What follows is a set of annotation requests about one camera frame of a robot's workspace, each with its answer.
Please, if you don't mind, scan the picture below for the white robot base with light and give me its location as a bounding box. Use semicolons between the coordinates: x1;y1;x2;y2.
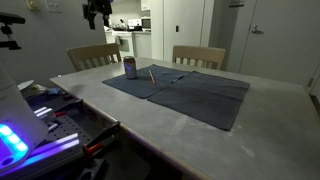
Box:
0;64;48;174

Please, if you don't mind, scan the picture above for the red pencil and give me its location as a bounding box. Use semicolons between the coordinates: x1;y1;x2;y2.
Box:
148;70;156;85

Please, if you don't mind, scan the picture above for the wooden chair by wall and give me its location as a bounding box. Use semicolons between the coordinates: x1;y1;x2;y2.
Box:
67;43;122;72

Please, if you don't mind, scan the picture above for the black orange bar clamp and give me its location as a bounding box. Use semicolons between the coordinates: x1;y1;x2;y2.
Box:
82;122;120;157

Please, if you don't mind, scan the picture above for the dark blue cloth far side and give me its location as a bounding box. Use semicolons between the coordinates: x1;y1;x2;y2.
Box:
149;72;250;131

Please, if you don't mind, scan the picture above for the dark blue cloth near robot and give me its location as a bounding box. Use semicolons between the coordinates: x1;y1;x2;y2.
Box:
103;64;188;99

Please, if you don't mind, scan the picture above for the black camera on tripod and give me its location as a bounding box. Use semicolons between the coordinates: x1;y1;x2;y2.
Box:
0;12;26;50

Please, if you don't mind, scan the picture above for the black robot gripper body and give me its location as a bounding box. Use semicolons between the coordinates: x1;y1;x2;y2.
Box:
82;0;112;30

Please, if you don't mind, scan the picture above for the black perforated mounting board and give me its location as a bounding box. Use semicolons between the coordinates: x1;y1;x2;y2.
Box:
43;114;101;145

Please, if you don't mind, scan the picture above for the white kitchen stove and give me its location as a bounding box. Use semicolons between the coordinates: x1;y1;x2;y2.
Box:
112;31;135;57

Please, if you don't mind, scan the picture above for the silver soda can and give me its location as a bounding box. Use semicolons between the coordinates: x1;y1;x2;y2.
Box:
123;56;137;79

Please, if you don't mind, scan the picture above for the grey door with handle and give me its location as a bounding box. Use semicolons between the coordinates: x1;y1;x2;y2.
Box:
240;0;320;87

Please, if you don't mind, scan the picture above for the wooden chair near door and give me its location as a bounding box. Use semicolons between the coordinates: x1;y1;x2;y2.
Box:
172;45;226;70

